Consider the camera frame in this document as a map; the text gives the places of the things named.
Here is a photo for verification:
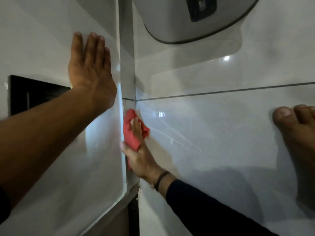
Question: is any person's left hand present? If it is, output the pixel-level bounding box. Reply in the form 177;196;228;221
68;32;117;111

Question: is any person's right hand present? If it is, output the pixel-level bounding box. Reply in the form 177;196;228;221
120;117;165;184

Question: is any red cleaning cloth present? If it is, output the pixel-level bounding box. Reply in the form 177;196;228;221
123;108;150;171

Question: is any person's right forearm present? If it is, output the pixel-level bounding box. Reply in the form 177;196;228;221
149;169;280;236

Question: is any person's left forearm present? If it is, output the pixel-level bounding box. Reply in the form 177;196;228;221
0;86;110;216

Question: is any black wristband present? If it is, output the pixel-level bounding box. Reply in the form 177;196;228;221
154;171;170;192

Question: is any grey waste bin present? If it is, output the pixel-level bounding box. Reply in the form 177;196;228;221
131;0;261;45

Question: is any person's right foot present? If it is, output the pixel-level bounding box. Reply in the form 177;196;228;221
272;104;315;210

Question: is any black wall recess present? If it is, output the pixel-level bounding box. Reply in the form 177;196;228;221
8;75;72;117

